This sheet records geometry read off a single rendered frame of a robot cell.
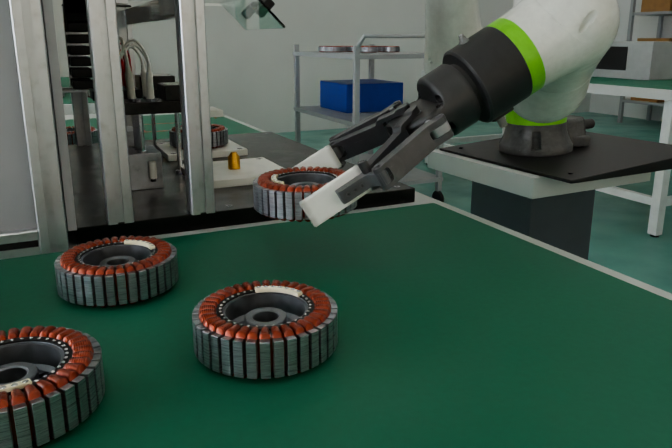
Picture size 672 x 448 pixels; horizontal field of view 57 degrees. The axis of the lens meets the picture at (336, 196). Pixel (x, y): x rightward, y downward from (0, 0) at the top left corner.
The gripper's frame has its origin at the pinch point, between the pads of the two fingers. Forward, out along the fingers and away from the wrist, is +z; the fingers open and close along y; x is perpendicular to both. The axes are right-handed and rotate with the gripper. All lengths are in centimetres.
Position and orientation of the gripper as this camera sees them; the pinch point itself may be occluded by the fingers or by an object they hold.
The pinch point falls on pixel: (310, 190)
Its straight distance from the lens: 67.2
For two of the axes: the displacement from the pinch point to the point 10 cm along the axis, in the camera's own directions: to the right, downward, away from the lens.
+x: -4.9, -8.0, -3.4
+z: -8.3, 5.5, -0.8
